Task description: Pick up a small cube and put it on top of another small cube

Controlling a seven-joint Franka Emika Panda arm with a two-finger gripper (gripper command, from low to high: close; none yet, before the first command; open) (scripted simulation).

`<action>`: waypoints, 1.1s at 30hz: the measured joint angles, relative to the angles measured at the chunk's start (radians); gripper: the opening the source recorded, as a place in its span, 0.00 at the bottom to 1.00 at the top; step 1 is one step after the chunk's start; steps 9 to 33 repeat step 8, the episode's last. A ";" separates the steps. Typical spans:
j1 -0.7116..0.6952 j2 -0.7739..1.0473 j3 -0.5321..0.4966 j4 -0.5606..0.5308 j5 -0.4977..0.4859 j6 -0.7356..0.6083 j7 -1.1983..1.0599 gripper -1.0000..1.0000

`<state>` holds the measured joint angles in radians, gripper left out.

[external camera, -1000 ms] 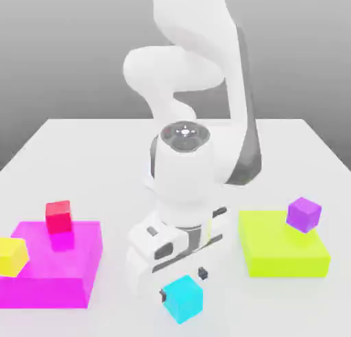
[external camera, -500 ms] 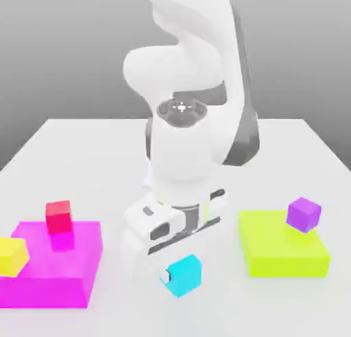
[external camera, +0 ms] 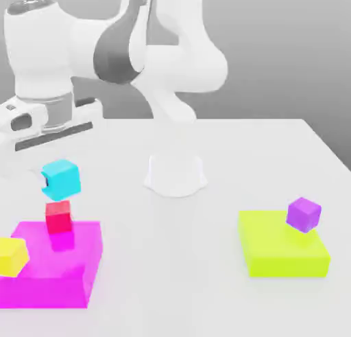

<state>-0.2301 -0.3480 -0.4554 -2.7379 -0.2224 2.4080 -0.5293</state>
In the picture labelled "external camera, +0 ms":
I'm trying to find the small purple cube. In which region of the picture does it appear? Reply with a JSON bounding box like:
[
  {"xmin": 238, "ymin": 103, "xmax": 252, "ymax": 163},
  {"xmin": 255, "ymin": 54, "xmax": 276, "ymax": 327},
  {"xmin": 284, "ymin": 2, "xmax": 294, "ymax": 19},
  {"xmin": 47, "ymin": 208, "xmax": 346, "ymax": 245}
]
[{"xmin": 285, "ymin": 196, "xmax": 322, "ymax": 234}]

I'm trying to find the small yellow cube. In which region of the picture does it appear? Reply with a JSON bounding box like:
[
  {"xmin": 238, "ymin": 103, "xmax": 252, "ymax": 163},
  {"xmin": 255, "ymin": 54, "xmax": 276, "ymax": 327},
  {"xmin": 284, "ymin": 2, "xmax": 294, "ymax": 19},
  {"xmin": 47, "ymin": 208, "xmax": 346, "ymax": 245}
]
[{"xmin": 0, "ymin": 237, "xmax": 30, "ymax": 278}]

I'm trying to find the large magenta box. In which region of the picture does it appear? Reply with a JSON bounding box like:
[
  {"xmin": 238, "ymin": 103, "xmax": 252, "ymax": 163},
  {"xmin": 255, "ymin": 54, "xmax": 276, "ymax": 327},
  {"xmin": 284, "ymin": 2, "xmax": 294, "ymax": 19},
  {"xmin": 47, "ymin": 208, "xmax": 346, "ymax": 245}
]
[{"xmin": 0, "ymin": 220, "xmax": 104, "ymax": 310}]

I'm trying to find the small cyan cube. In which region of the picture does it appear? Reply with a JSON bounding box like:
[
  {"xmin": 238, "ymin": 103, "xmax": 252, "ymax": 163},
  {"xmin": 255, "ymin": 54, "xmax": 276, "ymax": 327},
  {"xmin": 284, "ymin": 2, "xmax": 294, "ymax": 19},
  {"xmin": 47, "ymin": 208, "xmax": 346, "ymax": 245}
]
[{"xmin": 40, "ymin": 159, "xmax": 82, "ymax": 202}]

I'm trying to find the large lime box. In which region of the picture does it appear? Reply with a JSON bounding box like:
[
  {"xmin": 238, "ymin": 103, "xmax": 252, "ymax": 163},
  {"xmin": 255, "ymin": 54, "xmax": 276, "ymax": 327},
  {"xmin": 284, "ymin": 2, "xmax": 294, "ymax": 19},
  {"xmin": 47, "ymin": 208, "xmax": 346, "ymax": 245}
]
[{"xmin": 237, "ymin": 209, "xmax": 332, "ymax": 278}]

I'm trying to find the small red cube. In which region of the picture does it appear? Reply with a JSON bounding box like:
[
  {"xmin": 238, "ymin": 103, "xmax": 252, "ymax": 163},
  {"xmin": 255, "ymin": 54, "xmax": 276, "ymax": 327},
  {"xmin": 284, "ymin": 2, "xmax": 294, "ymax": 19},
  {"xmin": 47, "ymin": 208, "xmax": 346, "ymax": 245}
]
[{"xmin": 45, "ymin": 200, "xmax": 73, "ymax": 235}]

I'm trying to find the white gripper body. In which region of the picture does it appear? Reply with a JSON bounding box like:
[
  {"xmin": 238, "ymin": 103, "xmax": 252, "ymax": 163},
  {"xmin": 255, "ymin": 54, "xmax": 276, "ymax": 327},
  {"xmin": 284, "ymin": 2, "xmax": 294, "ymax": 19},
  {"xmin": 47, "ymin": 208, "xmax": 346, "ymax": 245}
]
[{"xmin": 0, "ymin": 121, "xmax": 94, "ymax": 178}]

